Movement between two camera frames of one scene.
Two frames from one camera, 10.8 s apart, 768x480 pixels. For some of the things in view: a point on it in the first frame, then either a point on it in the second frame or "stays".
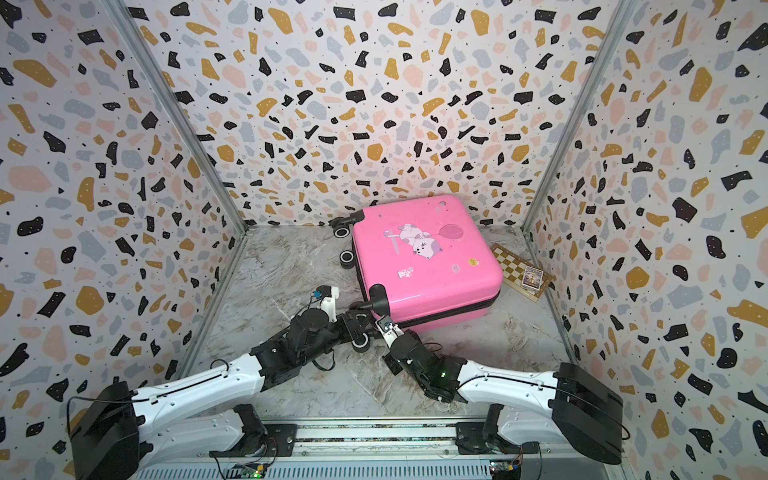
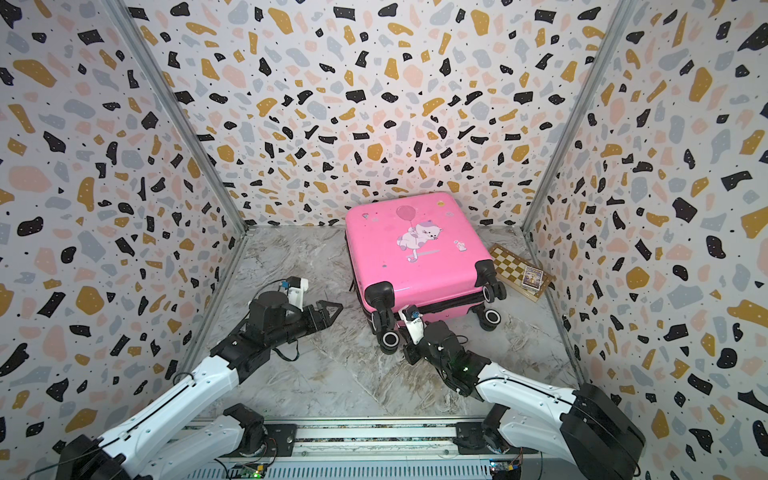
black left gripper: [357, 330] to [324, 321]
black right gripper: [390, 362] to [410, 353]
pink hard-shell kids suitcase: [426, 261] stays
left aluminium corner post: [204, 150] stays
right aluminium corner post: [622, 19] stays
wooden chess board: [513, 266] stays
